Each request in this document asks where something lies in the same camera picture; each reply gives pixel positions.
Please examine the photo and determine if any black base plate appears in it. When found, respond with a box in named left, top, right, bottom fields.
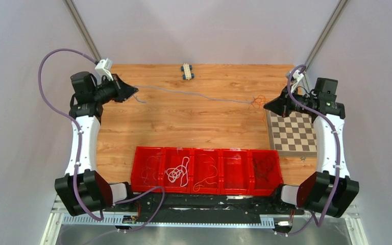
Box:
left=104, top=182, right=303, bottom=226

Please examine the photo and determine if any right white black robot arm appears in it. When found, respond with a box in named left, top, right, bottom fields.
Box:
left=263, top=78, right=359, bottom=217

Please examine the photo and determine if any left purple robot hose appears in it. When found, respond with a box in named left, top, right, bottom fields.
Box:
left=37, top=48, right=165, bottom=245

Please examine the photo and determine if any red bin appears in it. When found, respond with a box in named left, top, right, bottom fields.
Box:
left=162, top=148, right=193, bottom=193
left=220, top=149, right=253, bottom=195
left=250, top=150, right=283, bottom=196
left=189, top=149, right=223, bottom=195
left=131, top=146, right=165, bottom=192

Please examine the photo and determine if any thin black cable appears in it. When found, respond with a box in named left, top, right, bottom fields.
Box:
left=254, top=158, right=278, bottom=185

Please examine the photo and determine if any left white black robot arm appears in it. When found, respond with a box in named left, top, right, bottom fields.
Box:
left=55, top=71, right=138, bottom=216

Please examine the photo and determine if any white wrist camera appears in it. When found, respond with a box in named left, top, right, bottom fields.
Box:
left=286, top=64, right=307, bottom=95
left=94, top=58, right=113, bottom=81

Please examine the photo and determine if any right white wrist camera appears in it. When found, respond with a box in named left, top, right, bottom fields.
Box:
left=286, top=64, right=307, bottom=95

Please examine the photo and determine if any red bin middle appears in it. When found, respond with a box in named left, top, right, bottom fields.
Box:
left=189, top=149, right=223, bottom=195

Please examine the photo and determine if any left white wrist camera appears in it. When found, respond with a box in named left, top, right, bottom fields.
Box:
left=94, top=58, right=113, bottom=81

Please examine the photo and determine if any red bin rightmost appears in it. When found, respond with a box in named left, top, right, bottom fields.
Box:
left=250, top=150, right=283, bottom=196

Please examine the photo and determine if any wooden chessboard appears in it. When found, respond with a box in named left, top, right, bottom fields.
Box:
left=265, top=111, right=317, bottom=158

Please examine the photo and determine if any white slotted cable duct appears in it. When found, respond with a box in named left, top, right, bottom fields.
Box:
left=62, top=215, right=275, bottom=228

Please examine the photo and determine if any thin pink cable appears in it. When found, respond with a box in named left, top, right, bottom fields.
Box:
left=140, top=156, right=159, bottom=185

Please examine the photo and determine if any aluminium frame rail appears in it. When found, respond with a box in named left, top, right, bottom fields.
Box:
left=51, top=190, right=360, bottom=218

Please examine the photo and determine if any white blue toy car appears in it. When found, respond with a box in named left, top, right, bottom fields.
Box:
left=181, top=63, right=194, bottom=80

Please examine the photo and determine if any white cable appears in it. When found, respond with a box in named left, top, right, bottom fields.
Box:
left=165, top=156, right=191, bottom=188

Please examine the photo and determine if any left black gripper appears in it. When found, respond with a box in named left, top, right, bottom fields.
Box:
left=92, top=74, right=138, bottom=106

